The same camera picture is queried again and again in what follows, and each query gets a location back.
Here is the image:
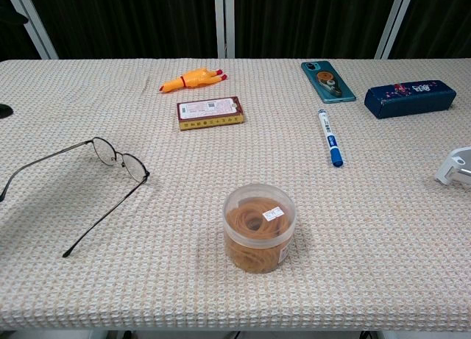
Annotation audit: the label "beige waffle tablecloth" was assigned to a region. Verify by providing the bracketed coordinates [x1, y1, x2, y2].
[0, 57, 471, 332]

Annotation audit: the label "orange white correction tape dispenser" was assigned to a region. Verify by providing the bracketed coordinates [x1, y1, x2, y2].
[315, 70, 344, 99]

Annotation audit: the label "dark blue pencil case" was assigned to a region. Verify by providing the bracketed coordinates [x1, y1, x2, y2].
[364, 79, 458, 120]

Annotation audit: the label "clear jar of rubber bands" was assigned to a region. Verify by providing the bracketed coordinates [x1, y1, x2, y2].
[222, 182, 297, 274]

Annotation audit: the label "white slanted frame post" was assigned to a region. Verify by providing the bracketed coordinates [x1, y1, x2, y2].
[1, 0, 59, 60]
[374, 0, 419, 60]

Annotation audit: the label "white upright frame post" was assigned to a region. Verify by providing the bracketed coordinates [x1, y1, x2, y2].
[214, 0, 236, 60]

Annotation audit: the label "blue white marker pen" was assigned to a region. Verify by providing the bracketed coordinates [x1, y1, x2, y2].
[317, 108, 346, 168]

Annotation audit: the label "red yellow card box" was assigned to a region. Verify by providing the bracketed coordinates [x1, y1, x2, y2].
[176, 96, 245, 132]

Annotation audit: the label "dark pleated curtain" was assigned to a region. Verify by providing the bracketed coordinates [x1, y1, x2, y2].
[0, 0, 471, 60]

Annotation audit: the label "black thin metal frame glasses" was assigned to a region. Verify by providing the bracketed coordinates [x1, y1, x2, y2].
[0, 136, 151, 259]

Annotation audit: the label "yellow rubber chicken toy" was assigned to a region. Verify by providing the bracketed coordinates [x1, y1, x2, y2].
[158, 68, 228, 94]

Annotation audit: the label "teal smartphone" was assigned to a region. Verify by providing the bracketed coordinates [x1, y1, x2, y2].
[300, 60, 357, 104]

